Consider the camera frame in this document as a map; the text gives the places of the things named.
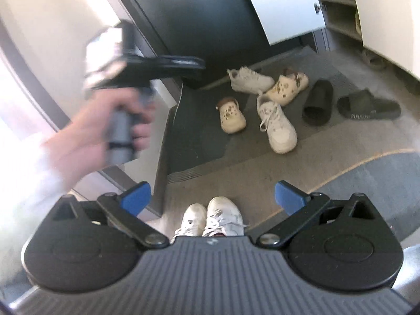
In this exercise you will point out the beige lace-up sneaker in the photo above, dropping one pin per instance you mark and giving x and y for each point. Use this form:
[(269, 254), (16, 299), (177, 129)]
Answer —
[(224, 215)]

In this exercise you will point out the white lace-up sneaker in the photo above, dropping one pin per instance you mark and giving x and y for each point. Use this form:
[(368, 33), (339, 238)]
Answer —
[(249, 78), (277, 128)]

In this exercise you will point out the metal door hinge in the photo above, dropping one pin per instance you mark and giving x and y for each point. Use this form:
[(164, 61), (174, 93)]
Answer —
[(317, 8)]

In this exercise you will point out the white cabinet door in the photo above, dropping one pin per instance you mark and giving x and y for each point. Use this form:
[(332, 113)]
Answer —
[(282, 6), (387, 13)]

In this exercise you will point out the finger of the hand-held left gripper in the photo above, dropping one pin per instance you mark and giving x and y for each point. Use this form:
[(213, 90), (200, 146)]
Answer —
[(180, 65)]

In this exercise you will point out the person's left hand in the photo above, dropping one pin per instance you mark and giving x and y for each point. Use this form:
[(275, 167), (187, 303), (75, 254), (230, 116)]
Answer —
[(88, 131)]

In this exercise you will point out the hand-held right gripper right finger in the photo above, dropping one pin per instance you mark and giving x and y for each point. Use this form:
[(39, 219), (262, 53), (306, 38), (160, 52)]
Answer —
[(288, 200)]

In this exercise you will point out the grey green patterned floor mat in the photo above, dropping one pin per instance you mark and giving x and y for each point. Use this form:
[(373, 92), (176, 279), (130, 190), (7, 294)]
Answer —
[(229, 177)]

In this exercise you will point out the black entrance door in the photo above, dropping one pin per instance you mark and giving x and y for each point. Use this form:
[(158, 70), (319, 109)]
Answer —
[(203, 23)]

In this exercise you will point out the grey rug with tan edge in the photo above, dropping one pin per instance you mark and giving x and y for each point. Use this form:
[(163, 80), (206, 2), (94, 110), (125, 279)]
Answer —
[(377, 177)]

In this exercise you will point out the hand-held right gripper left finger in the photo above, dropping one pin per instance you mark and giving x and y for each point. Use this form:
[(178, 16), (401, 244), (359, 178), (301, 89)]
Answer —
[(136, 198)]

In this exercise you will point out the person's left forearm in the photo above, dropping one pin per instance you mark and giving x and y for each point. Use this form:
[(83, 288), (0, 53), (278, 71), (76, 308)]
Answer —
[(29, 187)]

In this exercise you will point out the cream clog with charms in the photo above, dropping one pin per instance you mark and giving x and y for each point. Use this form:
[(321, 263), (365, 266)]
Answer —
[(287, 87), (231, 118)]

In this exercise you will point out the black slide sandal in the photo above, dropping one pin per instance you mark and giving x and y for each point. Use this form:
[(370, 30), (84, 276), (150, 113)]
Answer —
[(318, 101), (369, 105)]

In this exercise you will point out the white perforated sneaker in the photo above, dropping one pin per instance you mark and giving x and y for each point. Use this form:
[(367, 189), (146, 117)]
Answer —
[(193, 220)]

